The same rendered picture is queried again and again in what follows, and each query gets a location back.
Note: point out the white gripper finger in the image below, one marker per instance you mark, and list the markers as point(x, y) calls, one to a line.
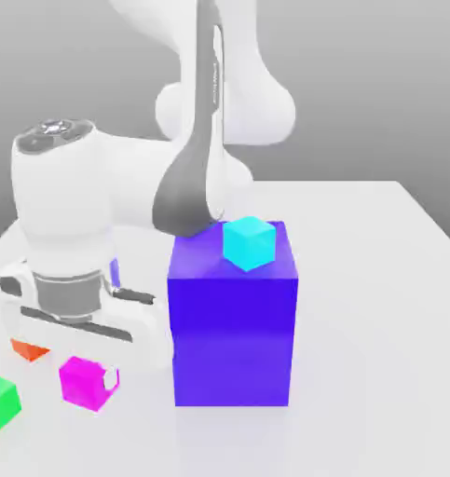
point(111, 378)

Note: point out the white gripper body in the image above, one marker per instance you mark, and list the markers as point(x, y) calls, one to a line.
point(142, 335)

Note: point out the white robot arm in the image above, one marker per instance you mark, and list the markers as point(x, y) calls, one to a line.
point(68, 193)

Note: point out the small magenta cube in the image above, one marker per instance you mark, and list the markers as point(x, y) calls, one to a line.
point(81, 384)

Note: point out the small orange cube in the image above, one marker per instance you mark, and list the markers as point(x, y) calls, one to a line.
point(30, 351)

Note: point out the small cyan cube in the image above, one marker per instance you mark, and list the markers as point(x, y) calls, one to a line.
point(247, 242)

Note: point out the large purple box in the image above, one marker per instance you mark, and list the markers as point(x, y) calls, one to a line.
point(232, 335)

